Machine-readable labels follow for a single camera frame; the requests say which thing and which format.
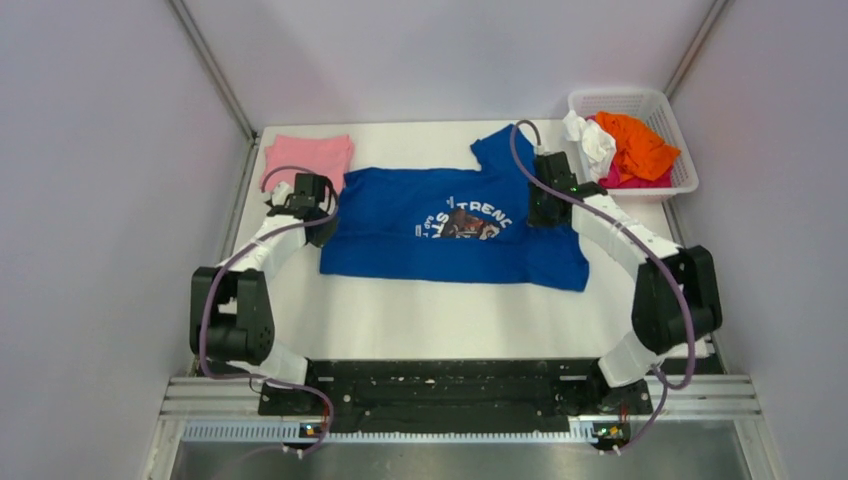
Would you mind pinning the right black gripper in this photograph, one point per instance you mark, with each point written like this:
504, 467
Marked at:
534, 218

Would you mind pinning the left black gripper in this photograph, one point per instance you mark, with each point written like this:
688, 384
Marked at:
319, 238

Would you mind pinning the blue printed t-shirt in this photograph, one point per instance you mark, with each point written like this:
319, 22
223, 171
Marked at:
453, 225

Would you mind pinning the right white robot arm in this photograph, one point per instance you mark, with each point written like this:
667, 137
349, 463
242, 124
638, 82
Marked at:
675, 301

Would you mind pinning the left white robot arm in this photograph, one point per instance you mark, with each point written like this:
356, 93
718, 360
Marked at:
231, 314

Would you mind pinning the folded pink t-shirt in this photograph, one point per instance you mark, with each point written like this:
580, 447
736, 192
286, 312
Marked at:
329, 157

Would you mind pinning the white t-shirt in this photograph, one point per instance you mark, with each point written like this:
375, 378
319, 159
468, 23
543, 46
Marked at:
593, 142

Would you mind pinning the orange t-shirt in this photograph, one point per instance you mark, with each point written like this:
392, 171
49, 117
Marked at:
640, 151

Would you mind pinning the white plastic laundry basket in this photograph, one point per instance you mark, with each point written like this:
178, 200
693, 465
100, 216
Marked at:
652, 108

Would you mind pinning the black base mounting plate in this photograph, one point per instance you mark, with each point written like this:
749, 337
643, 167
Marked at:
512, 396

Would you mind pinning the grey slotted cable duct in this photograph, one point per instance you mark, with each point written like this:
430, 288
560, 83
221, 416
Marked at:
293, 432

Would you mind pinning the left corner metal post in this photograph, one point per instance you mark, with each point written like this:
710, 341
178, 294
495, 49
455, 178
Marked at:
211, 67

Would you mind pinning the corner metal post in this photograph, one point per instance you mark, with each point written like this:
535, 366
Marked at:
712, 18
211, 67

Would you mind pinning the aluminium rail frame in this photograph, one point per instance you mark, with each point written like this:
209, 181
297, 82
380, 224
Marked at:
708, 397

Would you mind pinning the right corner metal post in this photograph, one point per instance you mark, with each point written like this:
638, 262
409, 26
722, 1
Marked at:
712, 18

